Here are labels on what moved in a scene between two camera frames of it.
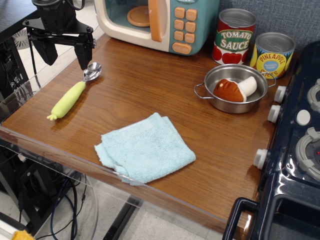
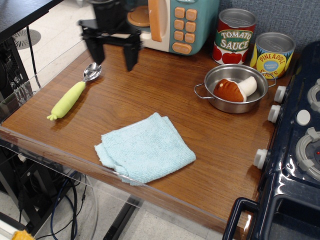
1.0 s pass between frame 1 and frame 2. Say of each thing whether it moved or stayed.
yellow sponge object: stayed
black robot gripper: moved
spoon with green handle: stayed
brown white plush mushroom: stayed
